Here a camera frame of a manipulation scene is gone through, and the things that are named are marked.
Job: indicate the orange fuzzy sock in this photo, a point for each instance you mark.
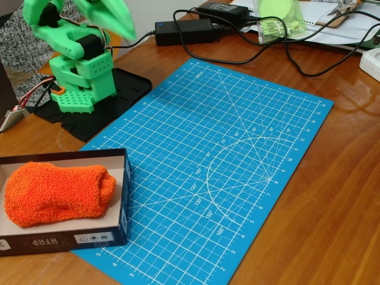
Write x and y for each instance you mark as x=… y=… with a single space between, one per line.
x=56 y=194

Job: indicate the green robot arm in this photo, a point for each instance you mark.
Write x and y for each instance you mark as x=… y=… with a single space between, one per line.
x=92 y=74

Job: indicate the white power strip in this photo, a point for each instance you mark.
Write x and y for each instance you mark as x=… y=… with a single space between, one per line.
x=371 y=63

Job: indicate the green plastic part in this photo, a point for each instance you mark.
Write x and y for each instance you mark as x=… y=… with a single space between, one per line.
x=374 y=41

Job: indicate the large black power adapter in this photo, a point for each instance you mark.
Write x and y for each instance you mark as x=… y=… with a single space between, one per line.
x=184 y=32

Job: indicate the orange plastic clip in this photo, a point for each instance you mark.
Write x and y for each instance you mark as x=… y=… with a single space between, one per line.
x=57 y=91

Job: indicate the person in grey knit sweater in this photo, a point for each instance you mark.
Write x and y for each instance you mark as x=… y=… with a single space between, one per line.
x=17 y=53

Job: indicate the slim black power adapter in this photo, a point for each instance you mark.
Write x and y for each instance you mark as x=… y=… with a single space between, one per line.
x=222 y=9

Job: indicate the silver metal device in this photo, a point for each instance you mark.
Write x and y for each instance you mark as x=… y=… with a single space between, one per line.
x=12 y=118

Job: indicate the green transparent plastic bag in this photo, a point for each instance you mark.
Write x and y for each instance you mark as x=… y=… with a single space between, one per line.
x=279 y=26

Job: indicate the blue cutting mat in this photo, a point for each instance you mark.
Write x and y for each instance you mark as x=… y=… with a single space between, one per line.
x=184 y=166

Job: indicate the white paper sheets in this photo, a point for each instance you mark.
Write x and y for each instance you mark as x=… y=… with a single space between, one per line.
x=335 y=32

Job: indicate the brown cardboard with metal clip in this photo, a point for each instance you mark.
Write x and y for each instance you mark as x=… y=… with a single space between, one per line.
x=338 y=17

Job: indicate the black cardboard box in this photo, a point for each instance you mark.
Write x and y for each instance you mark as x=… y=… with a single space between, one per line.
x=98 y=237

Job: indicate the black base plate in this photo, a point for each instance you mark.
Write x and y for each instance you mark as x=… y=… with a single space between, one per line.
x=130 y=86

